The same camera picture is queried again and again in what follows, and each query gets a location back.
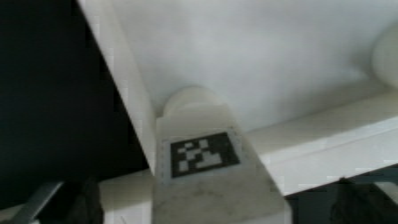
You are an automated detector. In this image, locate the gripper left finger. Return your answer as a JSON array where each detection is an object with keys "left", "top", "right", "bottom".
[{"left": 0, "top": 181, "right": 63, "bottom": 224}]

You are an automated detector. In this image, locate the white square tabletop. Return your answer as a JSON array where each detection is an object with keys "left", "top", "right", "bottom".
[{"left": 74, "top": 0, "right": 398, "bottom": 178}]

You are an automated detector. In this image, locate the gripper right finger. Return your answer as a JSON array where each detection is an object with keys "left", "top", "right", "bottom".
[{"left": 330, "top": 178, "right": 398, "bottom": 224}]

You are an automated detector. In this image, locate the white table leg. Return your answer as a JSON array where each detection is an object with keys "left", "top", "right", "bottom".
[{"left": 150, "top": 87, "right": 292, "bottom": 224}]

